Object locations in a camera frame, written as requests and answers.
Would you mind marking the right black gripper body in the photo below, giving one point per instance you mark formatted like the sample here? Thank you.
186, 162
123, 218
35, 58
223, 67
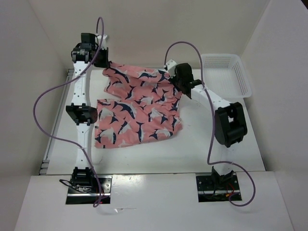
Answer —
177, 82

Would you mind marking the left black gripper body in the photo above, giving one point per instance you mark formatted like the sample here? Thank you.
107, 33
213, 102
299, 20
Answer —
100, 59

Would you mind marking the pink shark print shorts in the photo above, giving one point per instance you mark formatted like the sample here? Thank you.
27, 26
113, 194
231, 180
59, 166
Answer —
144, 107

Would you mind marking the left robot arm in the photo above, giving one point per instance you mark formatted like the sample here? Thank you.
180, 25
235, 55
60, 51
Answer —
91, 52

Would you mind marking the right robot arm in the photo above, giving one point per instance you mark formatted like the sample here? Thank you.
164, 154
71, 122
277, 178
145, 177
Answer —
229, 124

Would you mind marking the white plastic basket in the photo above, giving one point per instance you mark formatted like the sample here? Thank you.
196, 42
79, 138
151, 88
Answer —
225, 75

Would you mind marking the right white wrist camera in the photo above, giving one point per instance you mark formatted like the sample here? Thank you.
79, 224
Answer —
170, 67

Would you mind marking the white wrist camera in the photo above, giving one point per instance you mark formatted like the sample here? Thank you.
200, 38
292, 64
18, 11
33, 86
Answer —
170, 67
102, 40

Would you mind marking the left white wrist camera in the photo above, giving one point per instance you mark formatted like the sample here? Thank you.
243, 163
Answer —
102, 40

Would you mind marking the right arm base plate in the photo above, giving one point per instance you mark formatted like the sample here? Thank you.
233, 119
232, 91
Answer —
209, 192

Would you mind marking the aluminium table edge rail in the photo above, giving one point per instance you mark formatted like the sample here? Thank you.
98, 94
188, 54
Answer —
57, 157

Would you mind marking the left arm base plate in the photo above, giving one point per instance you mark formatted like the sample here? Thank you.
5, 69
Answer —
88, 192

